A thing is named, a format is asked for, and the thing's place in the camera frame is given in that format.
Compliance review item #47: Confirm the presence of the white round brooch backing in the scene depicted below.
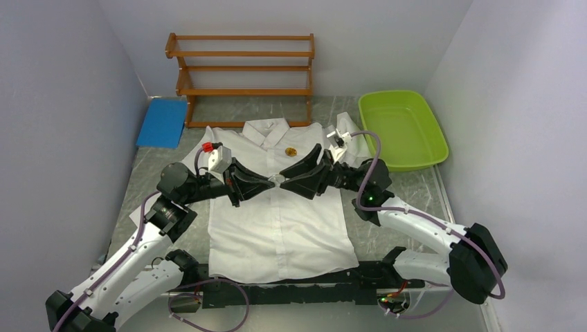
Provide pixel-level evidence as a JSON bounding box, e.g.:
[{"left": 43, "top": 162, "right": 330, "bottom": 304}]
[{"left": 270, "top": 174, "right": 285, "bottom": 183}]

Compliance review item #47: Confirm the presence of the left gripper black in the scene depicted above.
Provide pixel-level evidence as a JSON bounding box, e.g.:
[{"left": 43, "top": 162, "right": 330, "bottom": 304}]
[{"left": 181, "top": 156, "right": 275, "bottom": 207}]

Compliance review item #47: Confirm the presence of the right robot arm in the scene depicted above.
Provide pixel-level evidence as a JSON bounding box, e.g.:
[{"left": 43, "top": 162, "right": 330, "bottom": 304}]
[{"left": 280, "top": 145, "right": 508, "bottom": 304}]

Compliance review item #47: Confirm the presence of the green plastic basin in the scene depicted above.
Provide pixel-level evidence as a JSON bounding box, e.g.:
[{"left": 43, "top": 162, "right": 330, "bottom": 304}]
[{"left": 358, "top": 90, "right": 449, "bottom": 172}]

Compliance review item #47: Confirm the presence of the wooden shoe rack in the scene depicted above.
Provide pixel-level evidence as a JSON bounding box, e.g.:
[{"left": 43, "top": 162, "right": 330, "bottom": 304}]
[{"left": 165, "top": 33, "right": 316, "bottom": 128}]

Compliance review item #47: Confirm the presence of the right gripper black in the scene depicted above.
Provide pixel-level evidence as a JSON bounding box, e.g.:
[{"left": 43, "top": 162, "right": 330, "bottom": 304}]
[{"left": 279, "top": 144, "right": 367, "bottom": 199}]

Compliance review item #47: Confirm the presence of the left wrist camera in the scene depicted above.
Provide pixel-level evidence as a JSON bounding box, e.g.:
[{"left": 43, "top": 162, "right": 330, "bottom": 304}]
[{"left": 201, "top": 142, "right": 232, "bottom": 174}]

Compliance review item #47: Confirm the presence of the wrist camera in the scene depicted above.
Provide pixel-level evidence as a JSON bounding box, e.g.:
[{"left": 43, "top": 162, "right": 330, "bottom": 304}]
[
  {"left": 201, "top": 142, "right": 232, "bottom": 174},
  {"left": 326, "top": 127, "right": 352, "bottom": 163}
]

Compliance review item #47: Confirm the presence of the yellow brooch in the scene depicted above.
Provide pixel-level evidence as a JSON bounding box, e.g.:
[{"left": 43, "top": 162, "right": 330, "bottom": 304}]
[{"left": 285, "top": 147, "right": 298, "bottom": 157}]

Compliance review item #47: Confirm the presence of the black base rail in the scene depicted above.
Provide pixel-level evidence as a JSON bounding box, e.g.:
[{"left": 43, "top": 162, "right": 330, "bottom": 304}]
[{"left": 152, "top": 249, "right": 424, "bottom": 308}]

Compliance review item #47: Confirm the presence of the blue board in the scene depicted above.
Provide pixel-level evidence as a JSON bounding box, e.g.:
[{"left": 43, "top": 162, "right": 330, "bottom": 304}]
[{"left": 136, "top": 98, "right": 188, "bottom": 149}]

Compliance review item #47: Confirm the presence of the white shirt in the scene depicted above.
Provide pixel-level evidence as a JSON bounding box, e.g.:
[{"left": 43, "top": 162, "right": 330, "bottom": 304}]
[{"left": 201, "top": 118, "right": 359, "bottom": 284}]

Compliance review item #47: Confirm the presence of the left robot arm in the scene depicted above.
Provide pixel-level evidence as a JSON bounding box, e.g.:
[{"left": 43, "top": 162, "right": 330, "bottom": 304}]
[{"left": 46, "top": 159, "right": 275, "bottom": 331}]

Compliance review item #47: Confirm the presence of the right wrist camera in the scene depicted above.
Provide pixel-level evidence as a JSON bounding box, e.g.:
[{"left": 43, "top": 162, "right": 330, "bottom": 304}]
[{"left": 326, "top": 127, "right": 352, "bottom": 163}]

